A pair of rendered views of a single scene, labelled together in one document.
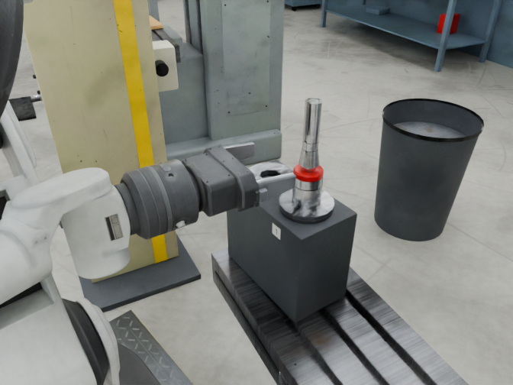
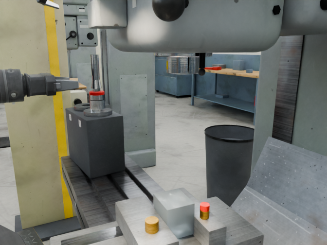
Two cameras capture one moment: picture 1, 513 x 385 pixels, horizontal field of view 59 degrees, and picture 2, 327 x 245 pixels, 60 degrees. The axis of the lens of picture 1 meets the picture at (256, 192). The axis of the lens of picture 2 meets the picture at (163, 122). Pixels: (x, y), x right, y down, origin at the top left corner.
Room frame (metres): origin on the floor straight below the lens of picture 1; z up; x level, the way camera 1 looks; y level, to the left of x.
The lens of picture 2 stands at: (-0.26, -0.30, 1.31)
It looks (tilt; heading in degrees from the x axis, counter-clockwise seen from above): 15 degrees down; 1
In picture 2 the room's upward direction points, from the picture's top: straight up
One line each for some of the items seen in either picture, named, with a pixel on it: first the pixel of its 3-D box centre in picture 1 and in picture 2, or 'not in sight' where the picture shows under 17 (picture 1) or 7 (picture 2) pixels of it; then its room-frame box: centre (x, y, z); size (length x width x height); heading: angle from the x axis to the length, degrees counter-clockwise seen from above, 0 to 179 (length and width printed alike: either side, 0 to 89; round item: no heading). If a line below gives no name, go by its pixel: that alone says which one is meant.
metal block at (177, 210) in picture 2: not in sight; (173, 213); (0.18, -0.31, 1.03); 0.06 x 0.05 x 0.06; 25
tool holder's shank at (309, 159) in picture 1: (311, 136); (95, 73); (0.61, -0.08, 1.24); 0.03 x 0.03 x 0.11
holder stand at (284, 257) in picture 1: (285, 233); (94, 136); (0.65, -0.05, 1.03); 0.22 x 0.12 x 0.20; 35
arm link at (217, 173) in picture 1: (197, 188); (28, 85); (0.51, 0.08, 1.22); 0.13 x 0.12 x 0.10; 32
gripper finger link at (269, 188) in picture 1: (277, 187); (67, 85); (0.51, -0.03, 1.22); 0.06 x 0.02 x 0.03; 122
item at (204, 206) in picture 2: not in sight; (204, 210); (0.16, -0.37, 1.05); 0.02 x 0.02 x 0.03
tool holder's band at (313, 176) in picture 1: (308, 171); (96, 92); (0.61, -0.08, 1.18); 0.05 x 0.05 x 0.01
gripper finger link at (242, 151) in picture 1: (234, 152); (58, 80); (0.61, 0.03, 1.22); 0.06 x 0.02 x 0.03; 122
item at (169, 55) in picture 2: not in sight; (182, 53); (0.16, -0.32, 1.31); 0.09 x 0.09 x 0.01
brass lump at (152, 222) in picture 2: not in sight; (152, 224); (0.13, -0.28, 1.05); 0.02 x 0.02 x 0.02
